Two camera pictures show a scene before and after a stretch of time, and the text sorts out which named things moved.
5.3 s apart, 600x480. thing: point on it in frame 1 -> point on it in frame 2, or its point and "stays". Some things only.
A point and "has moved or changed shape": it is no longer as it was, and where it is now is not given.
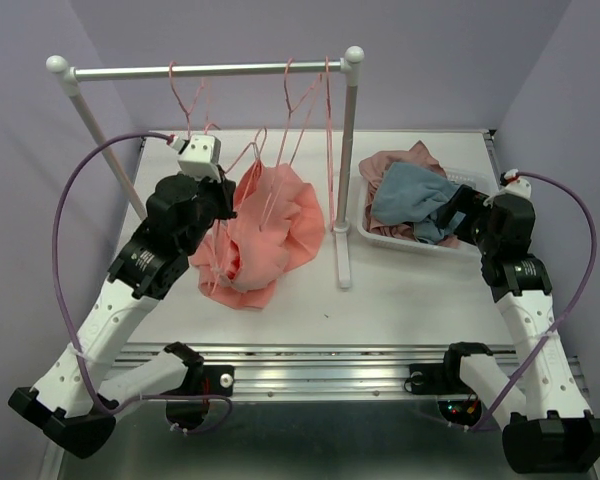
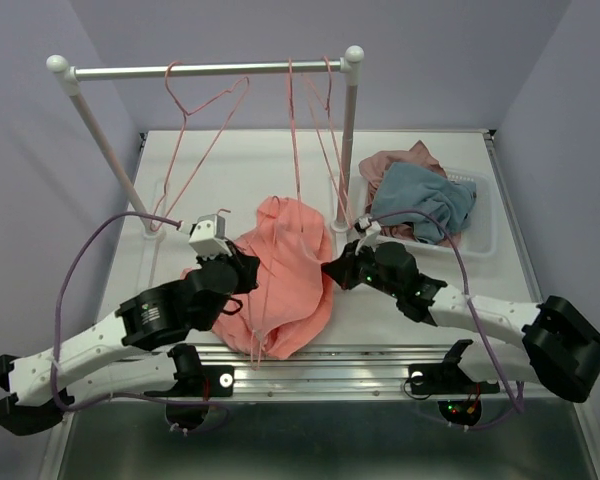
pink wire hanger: (329, 140) has moved or changed shape
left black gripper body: (216, 203) -> (239, 260)
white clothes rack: (62, 69) stays
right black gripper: (466, 200) -> (342, 268)
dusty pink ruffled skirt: (370, 168) stays
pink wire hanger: (298, 115) -> (295, 142)
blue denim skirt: (403, 192) stays
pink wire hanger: (259, 145) -> (259, 356)
